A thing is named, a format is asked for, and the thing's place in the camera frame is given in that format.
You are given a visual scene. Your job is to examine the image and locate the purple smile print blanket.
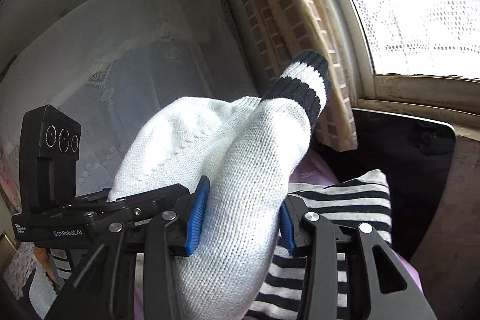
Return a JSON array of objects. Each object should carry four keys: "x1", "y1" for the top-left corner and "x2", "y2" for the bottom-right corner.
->
[{"x1": 133, "y1": 150, "x2": 425, "y2": 320}]

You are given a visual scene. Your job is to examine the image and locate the white lace cover cloth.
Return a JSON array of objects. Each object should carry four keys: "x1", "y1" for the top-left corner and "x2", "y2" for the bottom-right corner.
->
[{"x1": 1, "y1": 0, "x2": 256, "y2": 208}]

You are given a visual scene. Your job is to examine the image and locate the person's left hand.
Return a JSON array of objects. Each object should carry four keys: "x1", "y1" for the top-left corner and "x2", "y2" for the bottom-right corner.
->
[{"x1": 33, "y1": 246, "x2": 57, "y2": 284}]

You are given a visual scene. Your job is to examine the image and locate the window with mesh screen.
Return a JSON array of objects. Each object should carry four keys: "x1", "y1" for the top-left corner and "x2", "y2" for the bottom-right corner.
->
[{"x1": 337, "y1": 0, "x2": 479, "y2": 115}]

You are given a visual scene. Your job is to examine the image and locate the black white striped shirt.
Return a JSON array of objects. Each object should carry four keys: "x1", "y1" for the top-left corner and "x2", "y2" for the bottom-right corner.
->
[{"x1": 245, "y1": 170, "x2": 392, "y2": 319}]

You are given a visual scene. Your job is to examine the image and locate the brown checkered curtain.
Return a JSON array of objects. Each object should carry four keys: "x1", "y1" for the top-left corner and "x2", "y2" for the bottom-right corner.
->
[{"x1": 241, "y1": 0, "x2": 358, "y2": 152}]

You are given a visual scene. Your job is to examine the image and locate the white black-trimmed knit sweater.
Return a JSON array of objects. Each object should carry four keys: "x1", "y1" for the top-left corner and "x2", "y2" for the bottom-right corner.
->
[{"x1": 109, "y1": 50, "x2": 331, "y2": 319}]

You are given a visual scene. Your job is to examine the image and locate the black storage bin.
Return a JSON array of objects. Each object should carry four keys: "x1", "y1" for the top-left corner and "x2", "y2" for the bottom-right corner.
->
[{"x1": 311, "y1": 109, "x2": 456, "y2": 261}]

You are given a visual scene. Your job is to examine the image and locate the purple floral bed sheet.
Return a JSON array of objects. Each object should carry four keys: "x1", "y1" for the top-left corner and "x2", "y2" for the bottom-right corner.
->
[{"x1": 3, "y1": 242, "x2": 37, "y2": 300}]

